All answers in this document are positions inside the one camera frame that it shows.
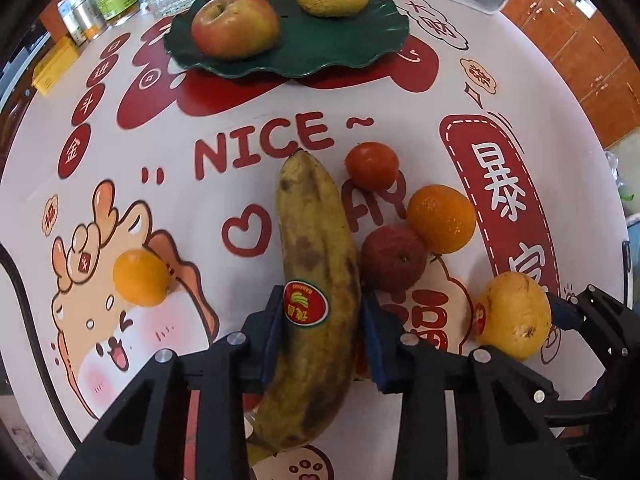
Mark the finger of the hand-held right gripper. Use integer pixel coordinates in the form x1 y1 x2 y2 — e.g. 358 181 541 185
542 399 608 442
546 284 637 361

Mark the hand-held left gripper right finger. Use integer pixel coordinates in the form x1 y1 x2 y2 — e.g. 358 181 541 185
361 292 581 480

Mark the black cable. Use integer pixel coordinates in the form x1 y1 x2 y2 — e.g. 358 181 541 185
0 245 76 441

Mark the small yellowish orange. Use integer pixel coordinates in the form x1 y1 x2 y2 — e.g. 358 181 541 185
112 249 171 307

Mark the large yellow citrus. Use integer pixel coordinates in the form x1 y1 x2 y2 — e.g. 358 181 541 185
472 271 552 361

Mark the dark red lychee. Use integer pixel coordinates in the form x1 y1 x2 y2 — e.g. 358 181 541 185
361 225 428 292

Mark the clear plastic bag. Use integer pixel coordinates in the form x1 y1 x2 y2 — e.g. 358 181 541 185
604 150 632 203

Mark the red tomato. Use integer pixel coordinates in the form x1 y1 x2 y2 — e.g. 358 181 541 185
345 142 400 192

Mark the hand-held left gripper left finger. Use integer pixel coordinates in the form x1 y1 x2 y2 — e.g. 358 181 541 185
59 285 286 480

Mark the green wavy plate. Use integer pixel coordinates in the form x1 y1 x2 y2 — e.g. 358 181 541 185
163 0 411 80

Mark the round orange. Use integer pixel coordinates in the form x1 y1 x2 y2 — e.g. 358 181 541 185
406 185 477 255

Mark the wooden cabinet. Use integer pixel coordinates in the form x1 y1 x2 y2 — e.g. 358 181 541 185
500 0 640 151

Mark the red apple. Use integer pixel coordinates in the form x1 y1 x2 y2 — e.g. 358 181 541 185
191 0 281 59

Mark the yellow box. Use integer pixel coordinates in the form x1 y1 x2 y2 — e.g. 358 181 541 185
31 36 83 96

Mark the silver tin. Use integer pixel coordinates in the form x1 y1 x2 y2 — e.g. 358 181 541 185
57 0 108 46

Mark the spotted yellow banana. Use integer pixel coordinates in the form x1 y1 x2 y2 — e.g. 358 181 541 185
247 149 363 466

